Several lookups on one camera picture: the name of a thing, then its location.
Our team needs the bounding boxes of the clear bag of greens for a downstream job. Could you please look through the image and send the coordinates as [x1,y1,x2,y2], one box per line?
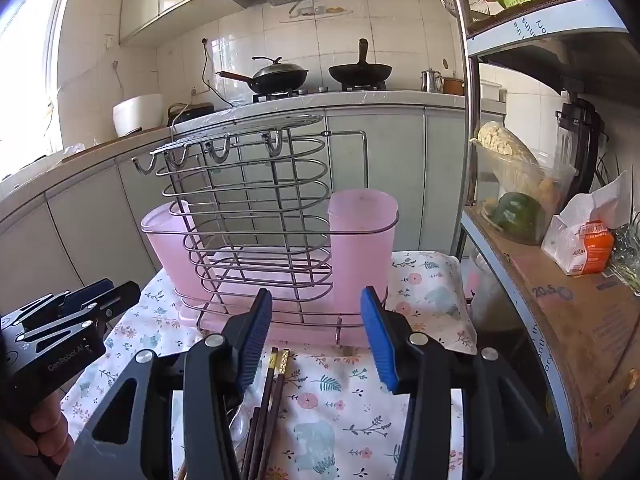
[612,210,640,293]

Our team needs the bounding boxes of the black wok with lid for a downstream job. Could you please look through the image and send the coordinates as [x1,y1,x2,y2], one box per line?
[216,56,309,96]

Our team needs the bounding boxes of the tissue pack orange white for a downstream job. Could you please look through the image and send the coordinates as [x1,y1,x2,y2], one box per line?
[541,170,633,276]

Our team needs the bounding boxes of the pink plastic drip tray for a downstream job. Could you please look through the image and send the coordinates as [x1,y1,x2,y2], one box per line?
[175,255,391,348]

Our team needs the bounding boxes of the clear plastic spoon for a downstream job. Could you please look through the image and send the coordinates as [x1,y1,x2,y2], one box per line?
[227,402,253,466]

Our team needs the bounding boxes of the green vegetable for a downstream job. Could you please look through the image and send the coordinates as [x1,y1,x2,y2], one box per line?
[492,192,538,238]

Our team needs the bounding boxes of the dark chopstick with patterned top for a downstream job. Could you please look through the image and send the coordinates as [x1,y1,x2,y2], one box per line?
[245,346,279,480]
[255,349,291,480]

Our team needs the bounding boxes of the black blender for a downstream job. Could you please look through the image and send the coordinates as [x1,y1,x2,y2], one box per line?
[555,97,608,196]

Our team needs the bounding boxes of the dark brown chopstick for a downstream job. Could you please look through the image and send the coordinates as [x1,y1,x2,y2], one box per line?
[240,406,260,480]
[247,410,268,480]

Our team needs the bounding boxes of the clear plastic container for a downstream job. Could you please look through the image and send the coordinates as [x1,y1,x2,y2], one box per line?
[470,121,577,246]

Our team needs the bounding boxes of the white power cable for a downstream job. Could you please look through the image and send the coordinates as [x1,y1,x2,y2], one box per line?
[169,102,193,141]

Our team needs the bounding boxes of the metal wire utensil rack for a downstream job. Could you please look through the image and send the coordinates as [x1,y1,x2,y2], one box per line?
[131,114,401,348]

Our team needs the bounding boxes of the pink plastic cup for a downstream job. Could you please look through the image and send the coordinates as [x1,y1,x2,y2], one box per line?
[327,189,400,306]
[141,200,221,311]

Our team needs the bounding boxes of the gas stove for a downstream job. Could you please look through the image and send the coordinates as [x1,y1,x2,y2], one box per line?
[251,82,396,103]

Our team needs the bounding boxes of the black wok with wooden handle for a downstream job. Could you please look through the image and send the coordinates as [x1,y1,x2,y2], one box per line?
[328,38,393,86]

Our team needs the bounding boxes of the window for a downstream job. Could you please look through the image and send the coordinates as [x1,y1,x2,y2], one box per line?
[0,0,66,181]

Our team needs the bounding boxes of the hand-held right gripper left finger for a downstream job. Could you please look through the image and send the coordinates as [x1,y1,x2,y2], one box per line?
[57,287,273,480]

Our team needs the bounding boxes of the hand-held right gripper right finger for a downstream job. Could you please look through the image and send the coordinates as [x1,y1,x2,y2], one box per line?
[360,286,581,480]

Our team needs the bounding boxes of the orange packet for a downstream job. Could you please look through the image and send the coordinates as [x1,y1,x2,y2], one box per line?
[580,220,615,273]

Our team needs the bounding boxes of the person's left hand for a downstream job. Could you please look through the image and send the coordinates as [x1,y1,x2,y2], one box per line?
[27,385,76,466]

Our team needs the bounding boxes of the dark induction cooker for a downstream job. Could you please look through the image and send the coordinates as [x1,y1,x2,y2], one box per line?
[166,102,215,123]

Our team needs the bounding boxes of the metal storage shelf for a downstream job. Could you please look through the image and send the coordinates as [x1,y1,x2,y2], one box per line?
[442,0,640,480]

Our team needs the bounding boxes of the glass wall shelf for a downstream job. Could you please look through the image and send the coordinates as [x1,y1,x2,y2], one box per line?
[280,2,353,23]

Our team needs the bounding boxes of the white rice cooker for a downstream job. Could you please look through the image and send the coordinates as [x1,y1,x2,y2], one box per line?
[112,93,166,138]

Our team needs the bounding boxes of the black power cable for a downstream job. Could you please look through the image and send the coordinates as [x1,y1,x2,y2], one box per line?
[200,37,236,108]

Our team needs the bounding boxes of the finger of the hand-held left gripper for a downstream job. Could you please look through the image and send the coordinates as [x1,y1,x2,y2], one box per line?
[22,281,142,346]
[2,278,115,331]

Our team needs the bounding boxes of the kitchen counter cabinets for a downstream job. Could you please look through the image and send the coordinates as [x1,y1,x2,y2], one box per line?
[0,89,468,311]

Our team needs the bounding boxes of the bag of beige dried food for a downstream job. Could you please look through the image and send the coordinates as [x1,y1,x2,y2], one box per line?
[477,121,542,196]

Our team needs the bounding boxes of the white plastic box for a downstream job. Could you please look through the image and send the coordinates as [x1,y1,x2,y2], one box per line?
[480,80,507,113]

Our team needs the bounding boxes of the upper wall cabinet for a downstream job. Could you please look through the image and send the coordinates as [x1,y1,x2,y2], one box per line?
[120,0,216,46]

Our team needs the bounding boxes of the floral printed cloth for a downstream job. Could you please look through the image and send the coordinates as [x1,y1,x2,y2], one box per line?
[62,250,478,480]

